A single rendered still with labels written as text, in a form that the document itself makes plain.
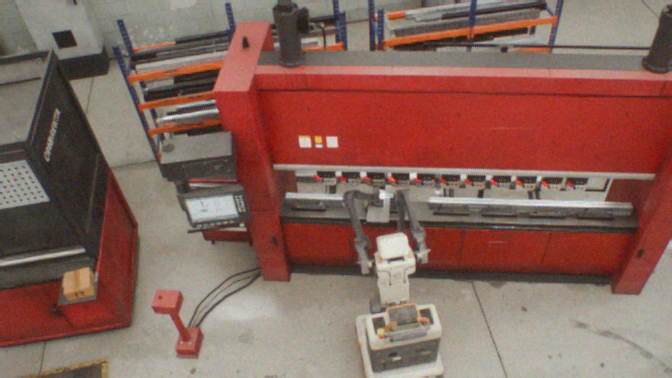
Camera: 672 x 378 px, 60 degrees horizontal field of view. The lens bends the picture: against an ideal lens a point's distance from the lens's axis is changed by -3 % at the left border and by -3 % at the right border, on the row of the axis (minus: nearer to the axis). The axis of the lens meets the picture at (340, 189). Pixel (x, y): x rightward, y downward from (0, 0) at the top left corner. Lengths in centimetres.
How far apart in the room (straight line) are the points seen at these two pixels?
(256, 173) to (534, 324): 279
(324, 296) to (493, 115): 238
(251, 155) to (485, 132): 174
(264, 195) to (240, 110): 89
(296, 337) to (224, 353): 65
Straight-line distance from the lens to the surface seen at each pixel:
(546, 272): 588
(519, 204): 518
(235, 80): 426
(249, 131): 439
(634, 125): 472
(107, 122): 810
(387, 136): 454
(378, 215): 495
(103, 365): 585
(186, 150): 435
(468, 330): 554
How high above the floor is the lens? 481
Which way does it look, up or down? 48 degrees down
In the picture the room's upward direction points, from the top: 5 degrees counter-clockwise
